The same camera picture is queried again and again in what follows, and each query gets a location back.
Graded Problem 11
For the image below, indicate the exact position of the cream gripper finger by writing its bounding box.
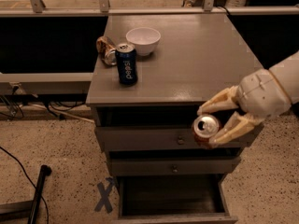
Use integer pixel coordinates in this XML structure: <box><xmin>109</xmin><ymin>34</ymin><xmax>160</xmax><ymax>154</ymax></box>
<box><xmin>197</xmin><ymin>86</ymin><xmax>238</xmax><ymax>116</ymax></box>
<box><xmin>208</xmin><ymin>112</ymin><xmax>263</xmax><ymax>147</ymax></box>

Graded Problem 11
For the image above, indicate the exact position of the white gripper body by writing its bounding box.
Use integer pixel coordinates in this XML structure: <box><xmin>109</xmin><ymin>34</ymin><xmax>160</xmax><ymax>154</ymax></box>
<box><xmin>236</xmin><ymin>69</ymin><xmax>292</xmax><ymax>118</ymax></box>

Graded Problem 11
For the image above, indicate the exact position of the red coke can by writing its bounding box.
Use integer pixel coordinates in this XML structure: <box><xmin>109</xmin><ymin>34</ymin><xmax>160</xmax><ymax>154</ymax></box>
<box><xmin>192</xmin><ymin>114</ymin><xmax>222</xmax><ymax>149</ymax></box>

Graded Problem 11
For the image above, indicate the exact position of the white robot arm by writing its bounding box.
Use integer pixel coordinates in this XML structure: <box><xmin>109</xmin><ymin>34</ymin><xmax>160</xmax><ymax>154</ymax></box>
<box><xmin>194</xmin><ymin>52</ymin><xmax>299</xmax><ymax>148</ymax></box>

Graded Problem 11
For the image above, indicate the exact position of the grey middle drawer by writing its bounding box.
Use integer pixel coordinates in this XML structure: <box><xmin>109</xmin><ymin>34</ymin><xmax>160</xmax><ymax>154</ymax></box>
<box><xmin>108</xmin><ymin>148</ymin><xmax>241</xmax><ymax>176</ymax></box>

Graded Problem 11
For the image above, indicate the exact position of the grey drawer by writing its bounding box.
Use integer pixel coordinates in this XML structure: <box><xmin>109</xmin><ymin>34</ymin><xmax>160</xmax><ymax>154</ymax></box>
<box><xmin>108</xmin><ymin>148</ymin><xmax>241</xmax><ymax>176</ymax></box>
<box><xmin>94</xmin><ymin>104</ymin><xmax>264</xmax><ymax>153</ymax></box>
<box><xmin>113</xmin><ymin>175</ymin><xmax>238</xmax><ymax>224</ymax></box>

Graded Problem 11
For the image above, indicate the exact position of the grey drawer cabinet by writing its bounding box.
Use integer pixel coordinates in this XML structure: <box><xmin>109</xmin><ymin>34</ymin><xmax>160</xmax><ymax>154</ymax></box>
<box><xmin>85</xmin><ymin>13</ymin><xmax>265</xmax><ymax>224</ymax></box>

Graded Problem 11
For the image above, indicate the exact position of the grey bottom drawer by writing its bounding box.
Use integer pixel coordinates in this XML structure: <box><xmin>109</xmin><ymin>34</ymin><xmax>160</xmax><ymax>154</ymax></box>
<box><xmin>113</xmin><ymin>175</ymin><xmax>238</xmax><ymax>224</ymax></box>

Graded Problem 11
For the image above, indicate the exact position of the grey top drawer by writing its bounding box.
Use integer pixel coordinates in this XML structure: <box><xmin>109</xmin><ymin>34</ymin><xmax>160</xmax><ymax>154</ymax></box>
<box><xmin>94</xmin><ymin>104</ymin><xmax>264</xmax><ymax>153</ymax></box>

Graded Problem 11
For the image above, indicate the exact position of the blue pepsi can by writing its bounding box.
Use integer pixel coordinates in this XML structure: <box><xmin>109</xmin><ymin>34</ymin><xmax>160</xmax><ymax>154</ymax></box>
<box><xmin>115</xmin><ymin>42</ymin><xmax>137</xmax><ymax>85</ymax></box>

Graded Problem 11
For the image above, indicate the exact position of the brown can lying down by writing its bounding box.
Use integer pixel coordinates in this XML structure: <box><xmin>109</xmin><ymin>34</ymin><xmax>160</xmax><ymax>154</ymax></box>
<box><xmin>96</xmin><ymin>36</ymin><xmax>116</xmax><ymax>66</ymax></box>

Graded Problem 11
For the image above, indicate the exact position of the white bowl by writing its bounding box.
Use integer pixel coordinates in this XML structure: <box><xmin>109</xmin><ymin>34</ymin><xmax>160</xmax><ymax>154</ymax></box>
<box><xmin>126</xmin><ymin>27</ymin><xmax>161</xmax><ymax>56</ymax></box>

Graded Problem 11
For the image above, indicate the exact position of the blue tape X mark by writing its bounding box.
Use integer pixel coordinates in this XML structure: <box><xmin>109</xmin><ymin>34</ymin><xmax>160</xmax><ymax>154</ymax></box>
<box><xmin>94</xmin><ymin>177</ymin><xmax>114</xmax><ymax>214</ymax></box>

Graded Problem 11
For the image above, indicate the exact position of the black metal leg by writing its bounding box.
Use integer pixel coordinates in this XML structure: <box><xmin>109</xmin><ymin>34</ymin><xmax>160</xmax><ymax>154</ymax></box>
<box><xmin>0</xmin><ymin>165</ymin><xmax>51</xmax><ymax>224</ymax></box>

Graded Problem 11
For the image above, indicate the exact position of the black floor cable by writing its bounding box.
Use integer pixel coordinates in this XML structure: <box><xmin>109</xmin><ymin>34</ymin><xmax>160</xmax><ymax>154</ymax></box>
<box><xmin>0</xmin><ymin>146</ymin><xmax>50</xmax><ymax>224</ymax></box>

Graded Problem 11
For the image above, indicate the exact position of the metal railing frame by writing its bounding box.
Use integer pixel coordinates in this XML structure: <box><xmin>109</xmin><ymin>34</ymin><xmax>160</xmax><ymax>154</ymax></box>
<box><xmin>0</xmin><ymin>0</ymin><xmax>298</xmax><ymax>95</ymax></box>

